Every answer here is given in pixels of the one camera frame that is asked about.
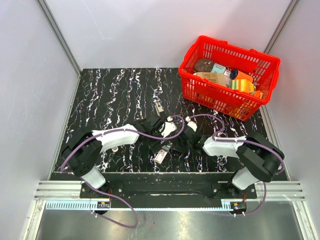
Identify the aluminium frame rail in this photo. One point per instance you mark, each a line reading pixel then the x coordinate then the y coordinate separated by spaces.
pixel 70 195

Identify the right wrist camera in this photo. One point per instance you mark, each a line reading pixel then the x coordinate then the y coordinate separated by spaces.
pixel 191 124

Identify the white stapler base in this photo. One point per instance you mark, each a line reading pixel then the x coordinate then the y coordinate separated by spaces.
pixel 159 109

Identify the red shopping basket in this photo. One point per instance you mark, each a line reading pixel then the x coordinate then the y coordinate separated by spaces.
pixel 257 67

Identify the staple strip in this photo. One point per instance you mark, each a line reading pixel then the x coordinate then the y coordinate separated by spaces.
pixel 167 147

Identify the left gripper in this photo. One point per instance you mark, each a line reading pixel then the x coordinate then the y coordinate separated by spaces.
pixel 154 146

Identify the teal small box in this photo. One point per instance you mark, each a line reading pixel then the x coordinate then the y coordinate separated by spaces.
pixel 218 68

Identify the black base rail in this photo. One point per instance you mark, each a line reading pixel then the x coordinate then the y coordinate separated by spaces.
pixel 166 184

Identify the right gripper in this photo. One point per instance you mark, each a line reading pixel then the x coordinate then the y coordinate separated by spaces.
pixel 177 147

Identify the orange green carton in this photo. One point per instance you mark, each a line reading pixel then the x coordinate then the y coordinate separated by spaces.
pixel 243 85

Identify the brown round package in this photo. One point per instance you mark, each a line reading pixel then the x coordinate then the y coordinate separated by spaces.
pixel 203 65

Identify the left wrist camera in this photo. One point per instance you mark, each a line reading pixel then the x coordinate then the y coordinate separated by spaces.
pixel 168 127

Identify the blue cap bottle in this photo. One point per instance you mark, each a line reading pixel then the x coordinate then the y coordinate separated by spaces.
pixel 234 74

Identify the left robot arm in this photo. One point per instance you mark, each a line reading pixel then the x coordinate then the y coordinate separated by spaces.
pixel 81 152

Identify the red white staple box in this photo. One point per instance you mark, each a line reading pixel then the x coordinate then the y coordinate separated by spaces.
pixel 160 156

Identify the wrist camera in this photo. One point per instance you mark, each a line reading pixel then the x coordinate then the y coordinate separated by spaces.
pixel 168 127
pixel 191 124

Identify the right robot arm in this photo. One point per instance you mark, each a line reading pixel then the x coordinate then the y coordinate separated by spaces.
pixel 262 160

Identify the cardboard box in basket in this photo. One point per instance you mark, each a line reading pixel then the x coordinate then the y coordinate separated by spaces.
pixel 214 77

